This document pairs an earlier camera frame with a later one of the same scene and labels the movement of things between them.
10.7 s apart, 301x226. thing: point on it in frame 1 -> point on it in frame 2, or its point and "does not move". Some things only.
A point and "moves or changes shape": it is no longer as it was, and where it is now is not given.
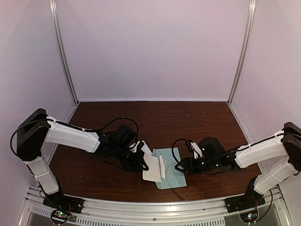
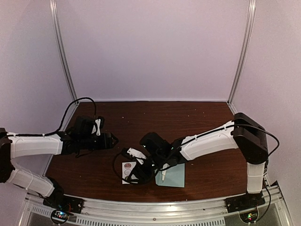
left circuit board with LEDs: [61, 214] does not move
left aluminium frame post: [58, 34] does not move
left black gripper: [135, 165] -> [106, 143]
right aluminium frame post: [251, 9] does not move
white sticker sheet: [146, 149] moves or changes shape
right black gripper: [187, 162] -> [140, 172]
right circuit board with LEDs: [250, 217] does not move
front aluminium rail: [273, 212] does not move
